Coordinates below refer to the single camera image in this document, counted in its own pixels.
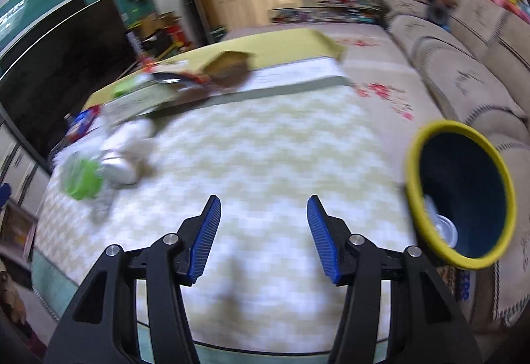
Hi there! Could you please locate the red tissue box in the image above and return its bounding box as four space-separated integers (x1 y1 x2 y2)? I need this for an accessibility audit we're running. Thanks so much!
65 105 101 143

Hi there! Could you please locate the black tower fan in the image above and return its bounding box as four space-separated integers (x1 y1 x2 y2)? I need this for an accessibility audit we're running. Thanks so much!
182 0 214 46

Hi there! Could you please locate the yellow rimmed dark trash bin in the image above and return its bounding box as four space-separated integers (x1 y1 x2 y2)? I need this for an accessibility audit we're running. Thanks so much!
405 120 516 271

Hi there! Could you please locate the black television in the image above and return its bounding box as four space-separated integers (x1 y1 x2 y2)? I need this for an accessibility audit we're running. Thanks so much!
1 0 135 167

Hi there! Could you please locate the beige sofa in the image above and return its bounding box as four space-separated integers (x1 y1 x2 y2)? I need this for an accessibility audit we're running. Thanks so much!
383 0 529 330

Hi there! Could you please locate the white green paper box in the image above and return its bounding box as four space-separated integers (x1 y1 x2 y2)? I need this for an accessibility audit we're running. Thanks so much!
101 84 197 123

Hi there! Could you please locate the green lidded clear container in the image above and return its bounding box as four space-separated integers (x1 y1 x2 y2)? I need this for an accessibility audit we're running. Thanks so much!
60 153 103 201

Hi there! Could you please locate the brown plastic tray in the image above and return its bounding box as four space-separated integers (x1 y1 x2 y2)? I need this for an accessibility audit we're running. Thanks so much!
202 51 251 89

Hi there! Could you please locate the patterned tablecloth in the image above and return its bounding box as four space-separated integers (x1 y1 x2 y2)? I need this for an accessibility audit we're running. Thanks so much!
31 60 415 363

